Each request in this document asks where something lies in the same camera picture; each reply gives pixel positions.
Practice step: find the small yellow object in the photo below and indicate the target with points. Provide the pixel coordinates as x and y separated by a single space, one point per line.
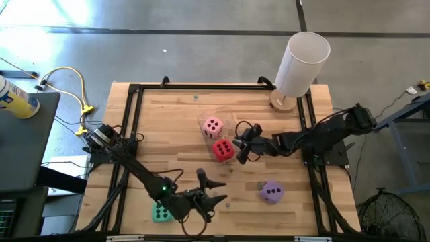
424 84

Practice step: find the keyboard with green backlight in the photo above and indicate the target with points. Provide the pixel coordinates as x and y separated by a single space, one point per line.
6 218

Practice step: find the large red foam die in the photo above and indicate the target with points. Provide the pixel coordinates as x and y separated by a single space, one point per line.
223 150

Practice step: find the large turquoise foam die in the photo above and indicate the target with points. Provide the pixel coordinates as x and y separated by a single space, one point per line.
158 215

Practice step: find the silver aluminium frame post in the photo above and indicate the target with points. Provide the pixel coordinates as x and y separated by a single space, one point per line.
312 239
126 238

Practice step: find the black aluminium table frame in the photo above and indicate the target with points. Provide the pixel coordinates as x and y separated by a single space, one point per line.
215 86

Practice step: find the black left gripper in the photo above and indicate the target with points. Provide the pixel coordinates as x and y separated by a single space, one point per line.
186 205

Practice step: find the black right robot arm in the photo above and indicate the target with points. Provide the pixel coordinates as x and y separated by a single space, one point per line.
322 134

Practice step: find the clear plastic bin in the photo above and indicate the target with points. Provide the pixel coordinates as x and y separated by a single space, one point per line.
228 114

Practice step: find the yellow wipes canister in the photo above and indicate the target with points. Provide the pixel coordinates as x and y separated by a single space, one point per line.
16 101

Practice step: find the large pink foam die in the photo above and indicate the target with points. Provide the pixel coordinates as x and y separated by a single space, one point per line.
213 127

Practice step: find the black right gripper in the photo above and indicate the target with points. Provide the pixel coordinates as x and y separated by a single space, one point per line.
263 146

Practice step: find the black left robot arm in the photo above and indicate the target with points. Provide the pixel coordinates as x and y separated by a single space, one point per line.
134 164

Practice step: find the dark grey desk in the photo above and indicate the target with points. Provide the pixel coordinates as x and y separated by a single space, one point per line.
23 144

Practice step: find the white shade wooden base lamp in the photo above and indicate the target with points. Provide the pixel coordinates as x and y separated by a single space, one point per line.
302 64

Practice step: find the white power adapter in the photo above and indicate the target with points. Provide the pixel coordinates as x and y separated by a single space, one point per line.
411 90

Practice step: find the large purple foam die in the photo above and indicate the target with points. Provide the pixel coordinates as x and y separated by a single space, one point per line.
272 191

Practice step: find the blue-grey metal table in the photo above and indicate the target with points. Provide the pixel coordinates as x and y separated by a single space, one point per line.
403 112

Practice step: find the black floor fan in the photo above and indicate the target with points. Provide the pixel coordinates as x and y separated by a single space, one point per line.
389 218

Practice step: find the black flat floor bar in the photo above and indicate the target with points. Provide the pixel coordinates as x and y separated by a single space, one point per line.
16 74

